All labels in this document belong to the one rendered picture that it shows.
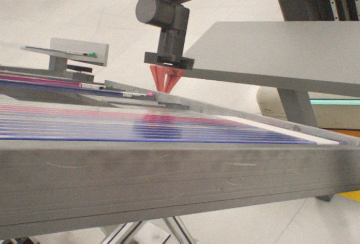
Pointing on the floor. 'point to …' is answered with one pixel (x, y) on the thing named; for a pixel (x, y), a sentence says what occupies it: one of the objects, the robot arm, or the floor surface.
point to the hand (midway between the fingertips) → (162, 96)
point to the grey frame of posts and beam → (179, 230)
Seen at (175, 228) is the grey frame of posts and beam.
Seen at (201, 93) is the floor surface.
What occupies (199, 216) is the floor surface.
